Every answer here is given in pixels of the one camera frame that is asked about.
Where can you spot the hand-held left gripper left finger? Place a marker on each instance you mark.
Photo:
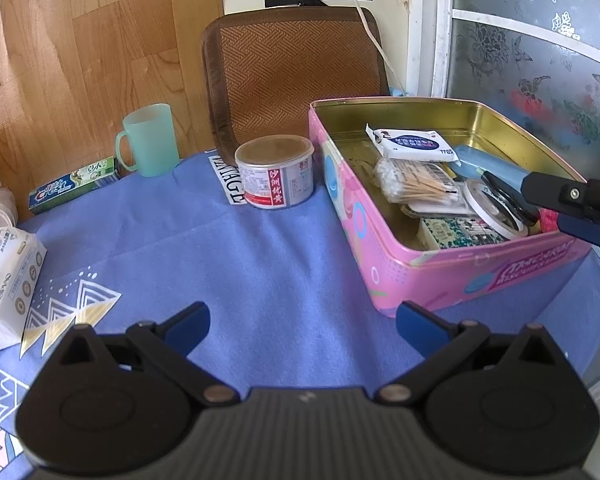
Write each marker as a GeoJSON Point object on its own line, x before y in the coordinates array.
{"type": "Point", "coordinates": [187, 327]}

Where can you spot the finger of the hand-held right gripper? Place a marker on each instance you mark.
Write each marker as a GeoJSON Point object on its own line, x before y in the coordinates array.
{"type": "Point", "coordinates": [587, 232]}
{"type": "Point", "coordinates": [555, 192]}

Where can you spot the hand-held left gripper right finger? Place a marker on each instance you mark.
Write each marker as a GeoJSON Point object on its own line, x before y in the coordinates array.
{"type": "Point", "coordinates": [420, 327]}

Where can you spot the pink knitted cloth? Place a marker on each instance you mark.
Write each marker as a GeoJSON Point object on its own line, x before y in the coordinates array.
{"type": "Point", "coordinates": [549, 220]}

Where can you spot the white tape roll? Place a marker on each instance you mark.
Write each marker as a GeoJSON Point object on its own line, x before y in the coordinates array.
{"type": "Point", "coordinates": [480, 207]}

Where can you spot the blue plastic case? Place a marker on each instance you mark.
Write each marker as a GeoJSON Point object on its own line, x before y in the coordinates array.
{"type": "Point", "coordinates": [485, 160]}

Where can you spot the pink tin box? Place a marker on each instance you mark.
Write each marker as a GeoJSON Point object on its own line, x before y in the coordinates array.
{"type": "Point", "coordinates": [380, 240]}

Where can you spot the green print tissue pack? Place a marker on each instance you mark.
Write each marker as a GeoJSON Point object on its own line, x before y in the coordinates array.
{"type": "Point", "coordinates": [455, 234]}

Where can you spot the clear plastic box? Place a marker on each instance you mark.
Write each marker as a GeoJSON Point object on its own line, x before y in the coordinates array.
{"type": "Point", "coordinates": [435, 208]}

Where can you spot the cotton swab bag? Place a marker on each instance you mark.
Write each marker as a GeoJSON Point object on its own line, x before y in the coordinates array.
{"type": "Point", "coordinates": [415, 182]}

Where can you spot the small wet wipes pack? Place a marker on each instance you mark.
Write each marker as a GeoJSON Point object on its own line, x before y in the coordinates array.
{"type": "Point", "coordinates": [412, 142]}

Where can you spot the large white tissue pack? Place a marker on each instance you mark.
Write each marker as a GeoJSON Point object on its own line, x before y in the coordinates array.
{"type": "Point", "coordinates": [5, 280]}

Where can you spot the blue printed tablecloth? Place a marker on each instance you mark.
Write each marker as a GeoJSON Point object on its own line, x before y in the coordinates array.
{"type": "Point", "coordinates": [230, 270]}

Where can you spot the floral frosted glass window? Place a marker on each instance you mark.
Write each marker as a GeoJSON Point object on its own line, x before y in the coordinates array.
{"type": "Point", "coordinates": [530, 35]}

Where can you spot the round tin can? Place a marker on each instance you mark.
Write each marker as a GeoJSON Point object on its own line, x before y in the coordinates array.
{"type": "Point", "coordinates": [275, 175]}

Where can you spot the toothpaste box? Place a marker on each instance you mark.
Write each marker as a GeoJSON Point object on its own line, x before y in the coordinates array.
{"type": "Point", "coordinates": [72, 185]}

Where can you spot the green plastic cup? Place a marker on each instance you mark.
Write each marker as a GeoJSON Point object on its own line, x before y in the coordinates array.
{"type": "Point", "coordinates": [150, 140]}

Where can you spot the brown woven seat mat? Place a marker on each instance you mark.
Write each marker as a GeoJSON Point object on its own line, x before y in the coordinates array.
{"type": "Point", "coordinates": [280, 75]}

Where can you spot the wood-pattern vinyl sheet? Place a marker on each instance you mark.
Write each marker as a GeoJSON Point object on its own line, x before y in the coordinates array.
{"type": "Point", "coordinates": [80, 60]}

